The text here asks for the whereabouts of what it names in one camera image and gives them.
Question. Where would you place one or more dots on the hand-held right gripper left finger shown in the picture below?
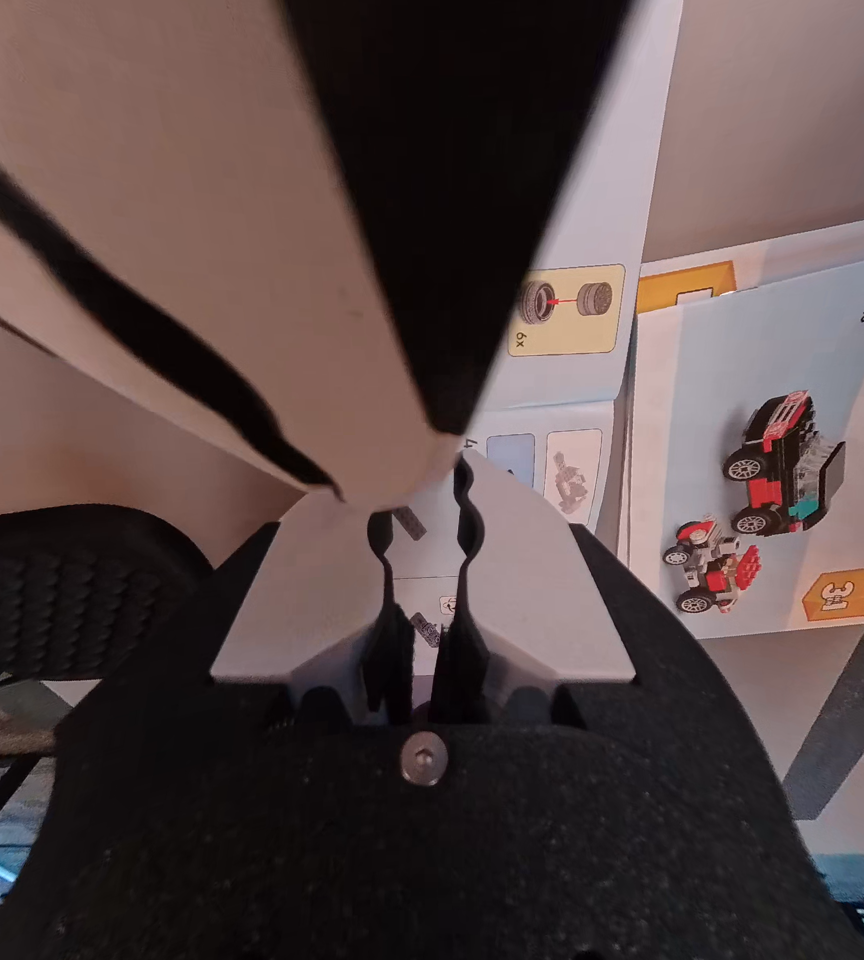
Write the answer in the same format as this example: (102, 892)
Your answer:
(305, 600)

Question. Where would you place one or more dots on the closed lego instruction booklet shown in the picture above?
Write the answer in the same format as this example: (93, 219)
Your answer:
(762, 390)

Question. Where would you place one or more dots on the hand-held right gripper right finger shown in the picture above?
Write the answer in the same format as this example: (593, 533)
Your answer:
(552, 600)

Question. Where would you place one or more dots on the open lego instruction booklet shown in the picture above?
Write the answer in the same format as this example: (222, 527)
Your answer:
(612, 180)

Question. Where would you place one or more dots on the black quilted pad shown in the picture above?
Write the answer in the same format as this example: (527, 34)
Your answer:
(57, 600)

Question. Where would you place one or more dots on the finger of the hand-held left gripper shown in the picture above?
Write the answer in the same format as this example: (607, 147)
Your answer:
(87, 338)
(177, 150)

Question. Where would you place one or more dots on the small dark lego piece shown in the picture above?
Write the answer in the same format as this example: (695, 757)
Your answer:
(429, 627)
(410, 524)

